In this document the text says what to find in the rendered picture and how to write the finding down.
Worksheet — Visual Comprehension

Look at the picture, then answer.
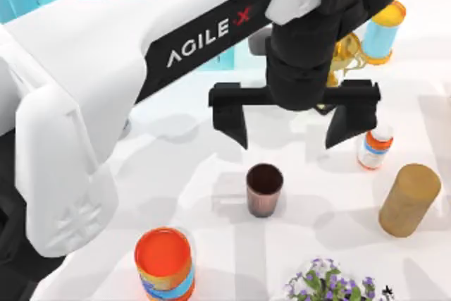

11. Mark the gold trophy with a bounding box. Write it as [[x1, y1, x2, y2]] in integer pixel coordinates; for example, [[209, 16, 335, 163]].
[[316, 30, 369, 116]]

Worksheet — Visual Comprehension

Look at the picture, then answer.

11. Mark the tan cylinder can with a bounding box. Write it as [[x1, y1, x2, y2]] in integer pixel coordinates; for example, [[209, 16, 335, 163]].
[[378, 163, 443, 238]]

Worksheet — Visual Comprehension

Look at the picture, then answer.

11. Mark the white and orange bottle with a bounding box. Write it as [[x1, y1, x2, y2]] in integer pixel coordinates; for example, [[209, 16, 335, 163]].
[[356, 123, 395, 171]]

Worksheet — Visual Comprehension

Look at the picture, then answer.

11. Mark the pale grey rounded box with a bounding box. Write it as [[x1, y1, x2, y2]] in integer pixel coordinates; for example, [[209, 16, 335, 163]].
[[247, 29, 274, 56]]

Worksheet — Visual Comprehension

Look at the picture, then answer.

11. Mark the orange can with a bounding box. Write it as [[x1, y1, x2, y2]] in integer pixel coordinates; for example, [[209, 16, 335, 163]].
[[134, 227, 196, 301]]

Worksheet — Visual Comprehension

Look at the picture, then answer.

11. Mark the blue and yellow can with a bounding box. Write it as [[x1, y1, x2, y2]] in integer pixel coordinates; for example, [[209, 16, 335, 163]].
[[362, 0, 408, 66]]

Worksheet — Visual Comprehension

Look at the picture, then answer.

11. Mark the purple flower plant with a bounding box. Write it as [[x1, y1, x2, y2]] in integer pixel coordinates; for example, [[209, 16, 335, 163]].
[[283, 257, 394, 301]]

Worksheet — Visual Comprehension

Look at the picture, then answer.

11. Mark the dark brown cup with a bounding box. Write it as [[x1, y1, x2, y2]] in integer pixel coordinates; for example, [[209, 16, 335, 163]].
[[245, 163, 285, 219]]

